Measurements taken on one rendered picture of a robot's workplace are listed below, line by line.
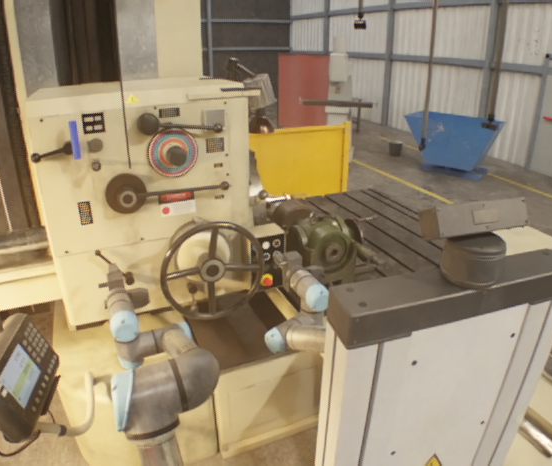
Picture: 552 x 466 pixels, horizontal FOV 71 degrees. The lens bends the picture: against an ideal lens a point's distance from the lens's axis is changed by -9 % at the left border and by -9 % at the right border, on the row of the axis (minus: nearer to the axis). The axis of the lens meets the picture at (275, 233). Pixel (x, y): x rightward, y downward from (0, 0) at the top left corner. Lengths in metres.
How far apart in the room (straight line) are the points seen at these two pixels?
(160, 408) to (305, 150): 3.88
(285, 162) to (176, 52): 2.52
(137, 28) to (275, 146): 2.54
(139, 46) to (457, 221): 1.86
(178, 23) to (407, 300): 1.90
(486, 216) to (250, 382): 1.87
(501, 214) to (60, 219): 1.37
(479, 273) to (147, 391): 0.64
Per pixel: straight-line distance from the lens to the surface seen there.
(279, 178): 4.47
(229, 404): 2.28
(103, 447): 2.39
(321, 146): 4.62
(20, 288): 2.02
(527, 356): 0.67
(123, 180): 1.52
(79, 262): 1.64
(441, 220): 0.46
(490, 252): 0.49
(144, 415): 0.89
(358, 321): 0.44
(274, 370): 2.25
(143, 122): 1.45
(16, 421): 1.32
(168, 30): 2.18
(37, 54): 2.14
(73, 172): 1.53
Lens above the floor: 2.02
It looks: 24 degrees down
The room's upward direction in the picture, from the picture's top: straight up
